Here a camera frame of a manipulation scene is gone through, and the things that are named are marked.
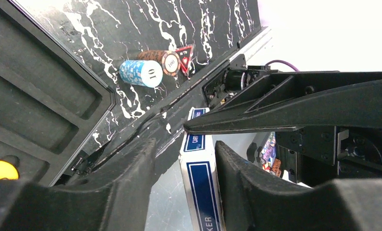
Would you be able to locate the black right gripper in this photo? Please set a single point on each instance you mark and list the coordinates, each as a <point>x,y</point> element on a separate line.
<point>319,113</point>

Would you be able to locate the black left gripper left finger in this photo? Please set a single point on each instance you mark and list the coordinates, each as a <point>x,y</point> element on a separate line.
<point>113,198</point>

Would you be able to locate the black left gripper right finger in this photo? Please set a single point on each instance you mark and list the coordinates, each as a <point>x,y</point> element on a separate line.
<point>254,200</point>

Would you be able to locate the blue playing card deck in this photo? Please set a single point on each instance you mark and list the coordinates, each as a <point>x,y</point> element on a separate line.
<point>198,167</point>

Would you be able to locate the black foam-lined poker case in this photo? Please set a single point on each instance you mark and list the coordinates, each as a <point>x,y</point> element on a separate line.
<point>50,102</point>

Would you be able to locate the yellow big blind button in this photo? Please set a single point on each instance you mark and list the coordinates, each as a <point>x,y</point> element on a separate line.
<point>8,171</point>

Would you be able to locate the blue poker chip stack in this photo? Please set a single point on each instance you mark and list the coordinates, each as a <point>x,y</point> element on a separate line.
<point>147,73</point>

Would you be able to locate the brown poker chip stack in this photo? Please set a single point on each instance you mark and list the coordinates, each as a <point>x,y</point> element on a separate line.
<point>168,60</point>

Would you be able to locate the red triangle dealer button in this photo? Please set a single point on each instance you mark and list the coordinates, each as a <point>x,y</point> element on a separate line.
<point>185,54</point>

